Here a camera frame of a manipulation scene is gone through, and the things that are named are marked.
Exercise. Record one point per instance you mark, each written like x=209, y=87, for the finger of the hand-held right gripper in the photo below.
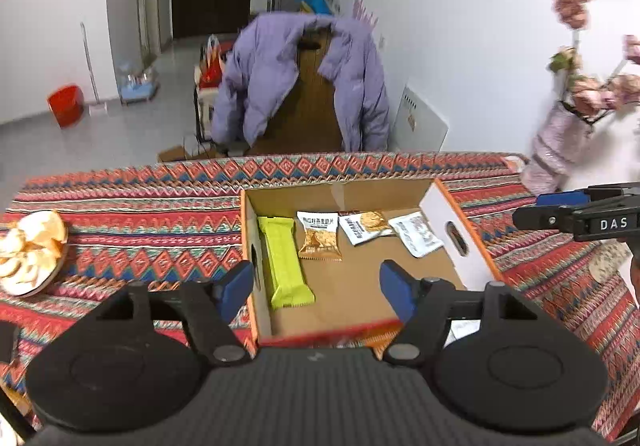
x=560, y=200
x=542, y=218

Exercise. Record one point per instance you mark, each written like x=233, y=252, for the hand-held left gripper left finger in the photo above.
x=234, y=287

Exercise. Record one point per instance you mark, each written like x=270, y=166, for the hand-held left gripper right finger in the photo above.
x=397, y=288

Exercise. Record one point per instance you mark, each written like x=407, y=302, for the orange and white cardboard box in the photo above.
x=350, y=286

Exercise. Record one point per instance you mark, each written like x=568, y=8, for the white grey-print snack packet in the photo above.
x=415, y=233

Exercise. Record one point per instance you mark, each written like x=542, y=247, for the green snack bar packet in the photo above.
x=287, y=263

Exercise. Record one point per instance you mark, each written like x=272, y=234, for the white cookie packet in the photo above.
x=365, y=226

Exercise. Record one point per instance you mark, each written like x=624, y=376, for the orange oat chip packet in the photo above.
x=320, y=238

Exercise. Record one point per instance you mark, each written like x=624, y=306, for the pink flower vase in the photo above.
x=555, y=150

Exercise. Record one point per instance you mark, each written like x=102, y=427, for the red patterned tablecloth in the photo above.
x=150, y=226

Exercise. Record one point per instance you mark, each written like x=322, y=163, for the flat cardboard on floor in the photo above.
x=175, y=154

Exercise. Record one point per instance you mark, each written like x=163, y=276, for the white leaning board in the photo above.
x=422, y=120

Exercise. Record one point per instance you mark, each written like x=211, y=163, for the wooden chair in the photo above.
x=310, y=110

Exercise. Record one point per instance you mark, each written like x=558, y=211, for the bunch of pink artificial flowers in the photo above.
x=575, y=0

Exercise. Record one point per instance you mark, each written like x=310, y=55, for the white stool with red bag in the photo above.
x=210, y=75

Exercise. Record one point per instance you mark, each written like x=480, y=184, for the purple puffer jacket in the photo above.
x=265, y=75

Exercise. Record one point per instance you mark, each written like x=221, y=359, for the blue basin with bottles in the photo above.
x=136, y=83

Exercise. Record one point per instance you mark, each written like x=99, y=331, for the black object at table edge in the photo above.
x=7, y=343

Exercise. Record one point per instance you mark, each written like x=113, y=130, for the red bucket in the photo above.
x=66, y=104

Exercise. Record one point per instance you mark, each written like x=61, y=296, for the purple wall sticker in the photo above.
x=362, y=10

